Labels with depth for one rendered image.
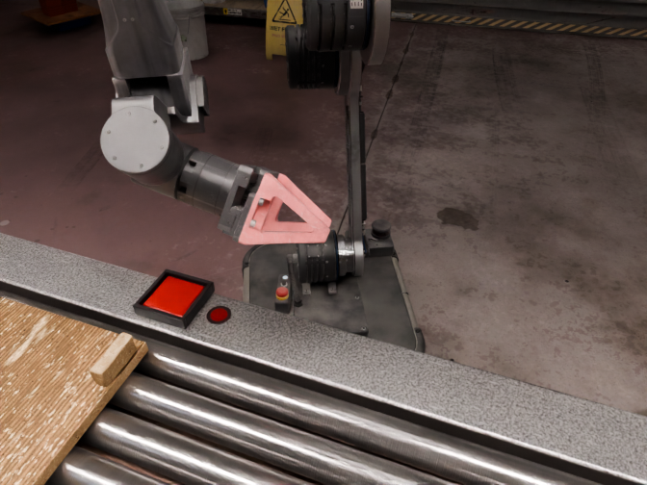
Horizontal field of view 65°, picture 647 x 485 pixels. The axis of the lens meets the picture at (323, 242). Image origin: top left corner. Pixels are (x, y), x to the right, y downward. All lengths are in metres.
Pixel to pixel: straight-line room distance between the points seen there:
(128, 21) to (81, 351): 0.37
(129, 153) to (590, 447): 0.53
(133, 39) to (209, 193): 0.15
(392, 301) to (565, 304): 0.77
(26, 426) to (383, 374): 0.38
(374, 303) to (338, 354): 1.00
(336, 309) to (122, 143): 1.19
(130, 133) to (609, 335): 1.87
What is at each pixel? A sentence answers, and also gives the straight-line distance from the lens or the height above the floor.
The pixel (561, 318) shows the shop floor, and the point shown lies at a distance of 2.10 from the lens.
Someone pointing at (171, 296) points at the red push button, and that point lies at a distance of 0.71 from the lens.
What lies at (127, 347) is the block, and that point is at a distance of 0.63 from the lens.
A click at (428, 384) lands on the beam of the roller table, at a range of 0.62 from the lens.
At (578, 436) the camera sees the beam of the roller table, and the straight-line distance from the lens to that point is 0.64.
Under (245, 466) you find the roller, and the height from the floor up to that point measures 0.92.
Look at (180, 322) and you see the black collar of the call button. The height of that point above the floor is 0.93.
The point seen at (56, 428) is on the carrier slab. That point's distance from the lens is 0.62.
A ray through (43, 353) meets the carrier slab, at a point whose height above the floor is 0.94.
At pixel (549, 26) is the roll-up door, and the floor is 0.05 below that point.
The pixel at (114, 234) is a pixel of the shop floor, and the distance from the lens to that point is 2.44.
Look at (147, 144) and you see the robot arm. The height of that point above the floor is 1.21.
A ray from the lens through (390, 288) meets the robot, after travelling 1.68.
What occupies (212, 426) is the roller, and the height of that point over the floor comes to 0.91.
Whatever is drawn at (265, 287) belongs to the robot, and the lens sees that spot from 1.68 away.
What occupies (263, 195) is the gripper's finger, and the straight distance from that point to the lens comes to 0.46.
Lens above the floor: 1.42
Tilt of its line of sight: 40 degrees down
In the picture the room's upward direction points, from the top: straight up
